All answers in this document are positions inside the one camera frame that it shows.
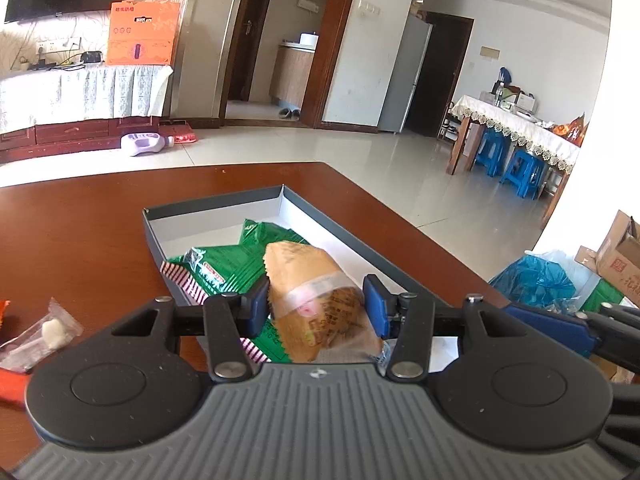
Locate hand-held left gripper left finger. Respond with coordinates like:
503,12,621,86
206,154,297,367
111,275,274,384

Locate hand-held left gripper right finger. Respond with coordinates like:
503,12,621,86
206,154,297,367
363,274,521,384

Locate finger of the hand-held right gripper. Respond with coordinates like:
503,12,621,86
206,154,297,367
504,302,640,362
598,302,640,332

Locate tan bread snack packet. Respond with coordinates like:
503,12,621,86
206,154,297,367
262,241,387,365

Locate grey cardboard box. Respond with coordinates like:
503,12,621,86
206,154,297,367
141,185,507,376

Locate green striped snack packet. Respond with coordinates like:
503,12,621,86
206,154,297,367
160,246,287,366
240,219,321,261

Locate blue plastic bag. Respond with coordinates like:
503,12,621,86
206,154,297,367
488,254,577,312

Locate brown cardboard box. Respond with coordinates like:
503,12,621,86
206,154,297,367
574,210,640,309

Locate blue plastic stool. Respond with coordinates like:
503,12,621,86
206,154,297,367
499,149,546,200
472,125,512,177

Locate wooden dining table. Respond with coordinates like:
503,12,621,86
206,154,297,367
446,110,581,192

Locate orange snack bags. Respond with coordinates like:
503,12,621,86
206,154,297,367
552,112,589,147

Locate purple plastic bottle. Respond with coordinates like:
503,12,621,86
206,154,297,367
120,132,176,157

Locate white lace tablecloth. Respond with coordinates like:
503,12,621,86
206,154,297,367
447,94,584,175

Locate clear packet with white candy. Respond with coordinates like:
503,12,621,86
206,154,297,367
0,297,84,374

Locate white box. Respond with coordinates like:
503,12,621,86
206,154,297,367
510,91,539,114

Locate grey refrigerator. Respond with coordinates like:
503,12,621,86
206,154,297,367
378,14,434,135

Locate wooden kitchen cabinet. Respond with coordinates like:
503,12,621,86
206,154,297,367
269,42,316,109

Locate dark brown door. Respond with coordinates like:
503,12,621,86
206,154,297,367
405,12,475,139

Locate wooden television cabinet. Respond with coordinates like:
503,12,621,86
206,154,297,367
0,114,192,164

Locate orange snack packet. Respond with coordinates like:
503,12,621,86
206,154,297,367
0,370,32,409

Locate cloth-covered TV cabinet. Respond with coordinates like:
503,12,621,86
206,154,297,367
0,64,174,134

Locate brown wooden door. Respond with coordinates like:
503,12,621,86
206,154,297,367
227,0,282,104

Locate orange gift box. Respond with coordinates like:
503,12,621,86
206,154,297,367
106,1,181,67

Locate white wall socket strip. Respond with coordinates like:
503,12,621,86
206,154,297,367
36,37,81,54

